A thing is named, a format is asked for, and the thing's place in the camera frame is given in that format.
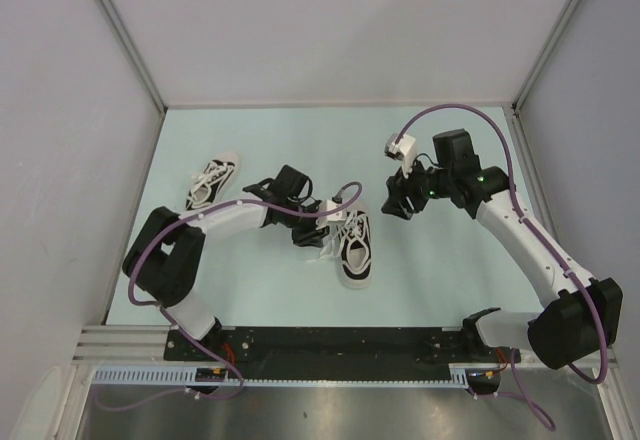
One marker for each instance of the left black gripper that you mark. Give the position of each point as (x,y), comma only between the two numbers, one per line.
(311,236)

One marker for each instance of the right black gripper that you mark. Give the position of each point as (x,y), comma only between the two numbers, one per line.
(399,188)

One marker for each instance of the black white sneaker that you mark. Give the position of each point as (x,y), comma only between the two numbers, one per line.
(349,245)
(209,186)

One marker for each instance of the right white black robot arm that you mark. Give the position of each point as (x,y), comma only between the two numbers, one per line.
(580,314)

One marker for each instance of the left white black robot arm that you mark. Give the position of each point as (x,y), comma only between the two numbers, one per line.
(165,256)

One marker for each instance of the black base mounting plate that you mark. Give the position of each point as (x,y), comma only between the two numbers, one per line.
(304,348)

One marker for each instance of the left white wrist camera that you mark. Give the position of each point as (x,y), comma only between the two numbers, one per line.
(330,214)

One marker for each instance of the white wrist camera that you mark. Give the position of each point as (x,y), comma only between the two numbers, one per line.
(330,214)
(402,148)

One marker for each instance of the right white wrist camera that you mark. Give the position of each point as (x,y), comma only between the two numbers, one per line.
(402,148)

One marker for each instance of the right aluminium corner post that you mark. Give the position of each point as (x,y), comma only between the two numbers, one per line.
(558,30)

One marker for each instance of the aluminium corner post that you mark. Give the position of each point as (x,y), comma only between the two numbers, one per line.
(558,30)
(123,38)

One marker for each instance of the grey slotted cable duct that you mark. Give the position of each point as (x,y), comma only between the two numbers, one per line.
(428,376)

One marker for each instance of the aluminium front frame rail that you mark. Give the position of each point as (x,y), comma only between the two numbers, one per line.
(136,346)

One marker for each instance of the left aluminium corner post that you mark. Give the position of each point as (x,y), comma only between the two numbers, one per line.
(123,38)

